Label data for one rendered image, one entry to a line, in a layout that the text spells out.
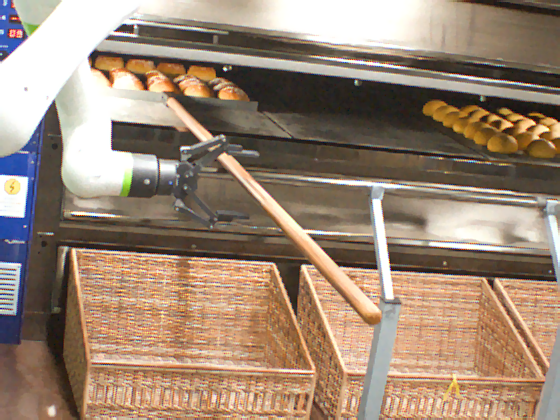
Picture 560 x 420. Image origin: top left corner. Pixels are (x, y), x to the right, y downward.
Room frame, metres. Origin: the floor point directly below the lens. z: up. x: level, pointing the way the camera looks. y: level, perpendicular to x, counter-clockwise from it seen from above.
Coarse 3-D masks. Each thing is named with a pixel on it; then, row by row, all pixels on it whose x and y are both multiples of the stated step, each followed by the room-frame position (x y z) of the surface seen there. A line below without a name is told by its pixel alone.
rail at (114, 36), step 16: (112, 32) 2.94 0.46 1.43; (192, 48) 3.00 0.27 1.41; (208, 48) 3.01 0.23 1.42; (224, 48) 3.02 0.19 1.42; (240, 48) 3.04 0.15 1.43; (320, 64) 3.10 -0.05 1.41; (336, 64) 3.11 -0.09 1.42; (352, 64) 3.12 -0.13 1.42; (368, 64) 3.13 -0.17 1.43; (448, 80) 3.20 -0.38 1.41; (464, 80) 3.21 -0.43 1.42; (480, 80) 3.23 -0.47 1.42; (496, 80) 3.24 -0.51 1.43
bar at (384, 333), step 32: (384, 192) 2.92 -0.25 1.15; (416, 192) 2.94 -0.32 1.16; (448, 192) 2.97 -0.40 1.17; (480, 192) 3.00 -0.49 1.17; (384, 256) 2.80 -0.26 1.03; (384, 288) 2.74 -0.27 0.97; (384, 320) 2.69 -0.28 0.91; (384, 352) 2.70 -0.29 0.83; (384, 384) 2.70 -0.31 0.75; (544, 416) 2.83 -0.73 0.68
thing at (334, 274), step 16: (176, 112) 3.33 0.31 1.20; (192, 128) 3.12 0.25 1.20; (224, 160) 2.78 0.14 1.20; (240, 176) 2.64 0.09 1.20; (256, 192) 2.51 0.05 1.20; (272, 208) 2.39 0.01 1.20; (288, 224) 2.28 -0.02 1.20; (304, 240) 2.18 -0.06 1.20; (320, 256) 2.09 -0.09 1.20; (336, 272) 2.01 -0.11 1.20; (336, 288) 1.98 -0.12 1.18; (352, 288) 1.93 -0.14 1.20; (352, 304) 1.90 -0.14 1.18; (368, 304) 1.86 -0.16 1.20; (368, 320) 1.84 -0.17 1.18
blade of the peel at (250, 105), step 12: (108, 96) 3.50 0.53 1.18; (120, 96) 3.51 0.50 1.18; (132, 96) 3.52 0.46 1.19; (144, 96) 3.53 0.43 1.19; (156, 96) 3.54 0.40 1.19; (180, 96) 3.57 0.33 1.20; (192, 96) 3.58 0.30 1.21; (204, 96) 3.59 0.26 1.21; (228, 108) 3.61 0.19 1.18; (240, 108) 3.62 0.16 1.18; (252, 108) 3.63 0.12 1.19
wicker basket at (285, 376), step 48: (96, 288) 3.04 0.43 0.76; (144, 288) 3.08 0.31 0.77; (192, 288) 3.12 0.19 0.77; (240, 288) 3.16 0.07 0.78; (96, 336) 3.01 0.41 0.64; (144, 336) 3.05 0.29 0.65; (192, 336) 3.09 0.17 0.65; (240, 336) 3.13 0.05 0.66; (288, 336) 2.99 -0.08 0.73; (96, 384) 2.61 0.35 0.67; (144, 384) 2.64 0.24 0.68; (192, 384) 2.68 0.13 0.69; (240, 384) 2.71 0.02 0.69; (288, 384) 2.74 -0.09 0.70
